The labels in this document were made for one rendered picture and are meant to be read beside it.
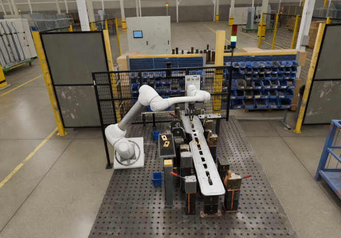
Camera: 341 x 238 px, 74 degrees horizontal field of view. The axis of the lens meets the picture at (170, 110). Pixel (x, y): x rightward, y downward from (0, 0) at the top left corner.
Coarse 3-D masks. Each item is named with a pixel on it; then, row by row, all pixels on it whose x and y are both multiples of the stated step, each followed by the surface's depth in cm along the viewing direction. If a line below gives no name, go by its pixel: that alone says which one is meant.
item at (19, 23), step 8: (0, 24) 1122; (16, 24) 1119; (24, 24) 1136; (24, 40) 1149; (32, 40) 1197; (8, 48) 1169; (24, 48) 1166; (32, 48) 1196; (8, 56) 1187; (32, 56) 1196
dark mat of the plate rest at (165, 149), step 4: (160, 136) 221; (168, 136) 220; (172, 136) 220; (160, 140) 214; (168, 140) 214; (172, 140) 213; (160, 144) 208; (168, 144) 207; (172, 144) 207; (160, 148) 202; (164, 148) 201; (168, 148) 201; (172, 148) 201; (160, 152) 196; (164, 152) 196; (168, 152) 196; (172, 152) 195
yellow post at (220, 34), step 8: (216, 32) 301; (224, 32) 293; (216, 40) 303; (224, 40) 297; (216, 48) 305; (216, 56) 307; (216, 64) 311; (216, 72) 315; (216, 80) 319; (216, 88) 324; (216, 96) 330; (216, 104) 335; (216, 112) 340
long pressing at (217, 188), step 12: (192, 132) 256; (192, 144) 235; (204, 144) 234; (192, 156) 215; (204, 156) 215; (216, 168) 199; (204, 180) 186; (216, 180) 185; (204, 192) 173; (216, 192) 173
